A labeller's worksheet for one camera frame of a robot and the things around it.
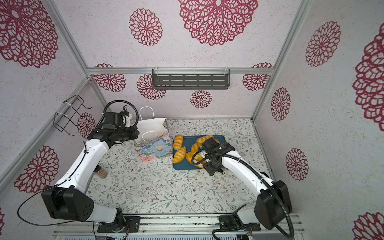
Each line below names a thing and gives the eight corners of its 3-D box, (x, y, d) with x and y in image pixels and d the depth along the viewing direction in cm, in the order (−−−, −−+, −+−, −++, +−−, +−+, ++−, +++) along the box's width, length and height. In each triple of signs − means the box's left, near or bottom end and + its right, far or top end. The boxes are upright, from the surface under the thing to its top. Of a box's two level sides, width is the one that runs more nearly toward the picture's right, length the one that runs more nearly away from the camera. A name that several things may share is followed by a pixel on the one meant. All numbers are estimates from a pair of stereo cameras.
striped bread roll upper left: (172, 149, 102) (171, 146, 100) (175, 136, 109) (175, 134, 107) (180, 150, 102) (180, 148, 100) (183, 137, 109) (183, 135, 107)
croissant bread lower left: (173, 163, 96) (173, 160, 93) (174, 148, 103) (174, 146, 100) (185, 163, 96) (185, 161, 93) (186, 148, 103) (186, 146, 100)
